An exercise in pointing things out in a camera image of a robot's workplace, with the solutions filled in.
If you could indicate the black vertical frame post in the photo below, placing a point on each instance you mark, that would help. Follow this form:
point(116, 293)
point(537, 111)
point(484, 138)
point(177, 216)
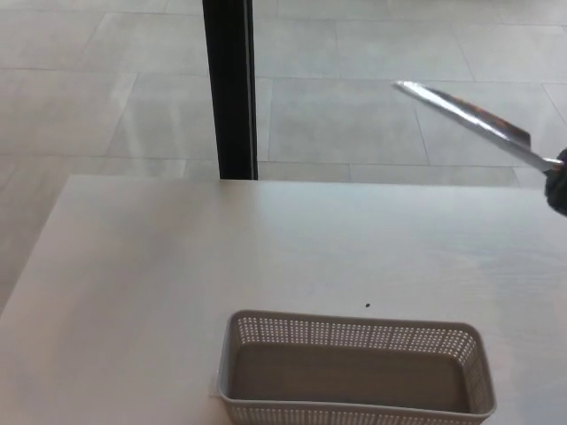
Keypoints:
point(228, 88)

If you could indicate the grey perforated plastic basket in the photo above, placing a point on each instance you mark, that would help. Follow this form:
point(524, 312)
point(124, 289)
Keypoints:
point(345, 380)

